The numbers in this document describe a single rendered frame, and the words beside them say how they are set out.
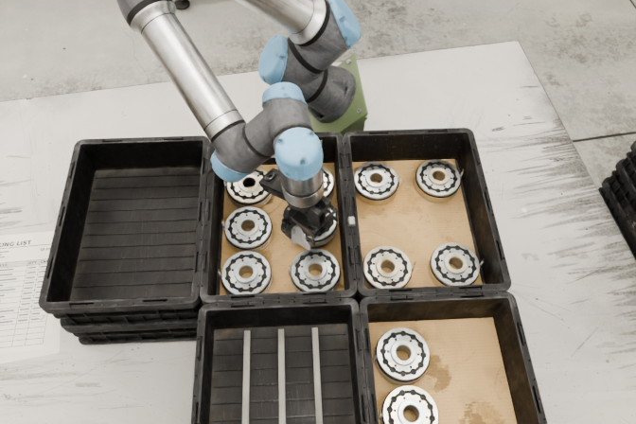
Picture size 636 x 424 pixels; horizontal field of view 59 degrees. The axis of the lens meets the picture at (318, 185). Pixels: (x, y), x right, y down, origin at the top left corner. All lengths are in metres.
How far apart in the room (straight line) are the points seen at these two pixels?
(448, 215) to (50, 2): 2.54
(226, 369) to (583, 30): 2.58
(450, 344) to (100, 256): 0.76
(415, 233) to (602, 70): 1.95
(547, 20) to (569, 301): 2.01
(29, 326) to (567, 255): 1.27
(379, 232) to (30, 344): 0.81
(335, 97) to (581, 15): 2.10
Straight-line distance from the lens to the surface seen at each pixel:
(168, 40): 1.11
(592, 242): 1.56
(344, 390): 1.14
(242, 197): 1.28
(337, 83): 1.43
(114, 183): 1.41
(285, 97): 0.98
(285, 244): 1.25
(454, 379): 1.18
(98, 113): 1.73
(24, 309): 1.47
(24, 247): 1.55
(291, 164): 0.89
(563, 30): 3.20
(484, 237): 1.26
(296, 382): 1.14
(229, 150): 1.04
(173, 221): 1.31
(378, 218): 1.29
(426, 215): 1.31
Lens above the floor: 1.94
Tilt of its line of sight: 57 degrees down
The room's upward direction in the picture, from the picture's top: 2 degrees clockwise
